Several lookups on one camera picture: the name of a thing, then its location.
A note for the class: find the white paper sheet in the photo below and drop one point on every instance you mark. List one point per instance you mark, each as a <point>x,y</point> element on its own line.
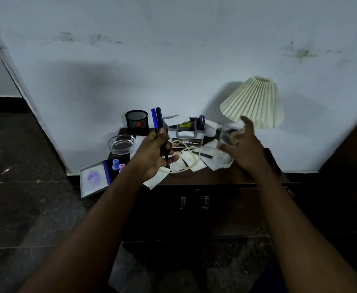
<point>174,120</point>

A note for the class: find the black marker pen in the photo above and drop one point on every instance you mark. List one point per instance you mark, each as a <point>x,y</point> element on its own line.
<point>160,118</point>

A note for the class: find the white paper slip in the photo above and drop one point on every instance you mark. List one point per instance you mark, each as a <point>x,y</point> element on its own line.
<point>137,143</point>
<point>215,158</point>
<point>177,164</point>
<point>156,179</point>
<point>195,161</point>

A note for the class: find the clear glass ashtray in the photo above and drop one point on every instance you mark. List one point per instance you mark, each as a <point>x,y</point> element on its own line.
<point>121,144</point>

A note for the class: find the clear plastic container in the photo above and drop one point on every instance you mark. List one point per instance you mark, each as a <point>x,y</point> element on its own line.
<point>225,137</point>

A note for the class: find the person's left thumb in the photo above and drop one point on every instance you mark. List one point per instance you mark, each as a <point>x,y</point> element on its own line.
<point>162,134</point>

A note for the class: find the white notebook with blue spine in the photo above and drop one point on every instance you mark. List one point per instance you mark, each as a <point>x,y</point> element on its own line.
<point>93,179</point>

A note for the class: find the person's left forearm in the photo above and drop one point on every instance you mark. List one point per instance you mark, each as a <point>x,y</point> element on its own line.
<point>99,228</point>

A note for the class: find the blue marker pen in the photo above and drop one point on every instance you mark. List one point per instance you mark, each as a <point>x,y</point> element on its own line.
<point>154,119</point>

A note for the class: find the black mesh pen holder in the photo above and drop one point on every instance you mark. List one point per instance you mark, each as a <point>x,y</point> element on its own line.
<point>136,122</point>

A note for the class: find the person's right thumb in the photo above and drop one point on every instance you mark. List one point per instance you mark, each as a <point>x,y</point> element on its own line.
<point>248,128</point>

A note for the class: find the cream pleated lamp shade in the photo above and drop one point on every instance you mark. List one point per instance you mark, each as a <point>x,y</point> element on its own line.
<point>254,103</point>

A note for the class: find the thin black pen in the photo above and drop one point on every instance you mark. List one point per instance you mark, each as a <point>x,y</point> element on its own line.
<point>203,154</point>

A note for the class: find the person's left hand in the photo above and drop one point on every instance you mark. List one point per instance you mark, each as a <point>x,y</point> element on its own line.
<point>148,155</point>

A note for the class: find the person's right forearm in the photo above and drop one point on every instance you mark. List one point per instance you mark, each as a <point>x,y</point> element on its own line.
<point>297,234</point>

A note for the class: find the blue clip on box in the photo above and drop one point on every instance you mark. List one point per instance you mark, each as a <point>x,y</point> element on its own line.
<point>201,122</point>

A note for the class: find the dark wooden cabinet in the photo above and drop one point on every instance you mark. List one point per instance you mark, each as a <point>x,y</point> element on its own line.
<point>196,210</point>

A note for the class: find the person's right hand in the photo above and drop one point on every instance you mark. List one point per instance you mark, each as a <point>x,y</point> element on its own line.
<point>248,152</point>

